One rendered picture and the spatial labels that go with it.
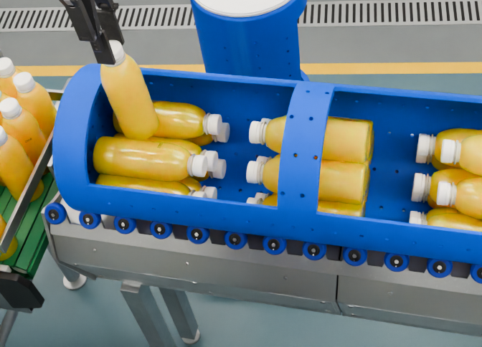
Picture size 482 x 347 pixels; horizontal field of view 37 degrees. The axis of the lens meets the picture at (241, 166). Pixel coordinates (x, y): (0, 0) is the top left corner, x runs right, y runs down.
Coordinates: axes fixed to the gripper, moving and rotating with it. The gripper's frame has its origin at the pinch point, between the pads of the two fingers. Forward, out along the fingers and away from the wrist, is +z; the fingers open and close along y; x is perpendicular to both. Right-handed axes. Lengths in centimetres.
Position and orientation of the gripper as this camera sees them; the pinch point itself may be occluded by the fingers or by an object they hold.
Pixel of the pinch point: (106, 37)
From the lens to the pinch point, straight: 119.9
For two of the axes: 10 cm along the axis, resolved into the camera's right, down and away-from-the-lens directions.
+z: 1.1, 5.9, 8.0
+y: 2.2, -8.0, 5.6
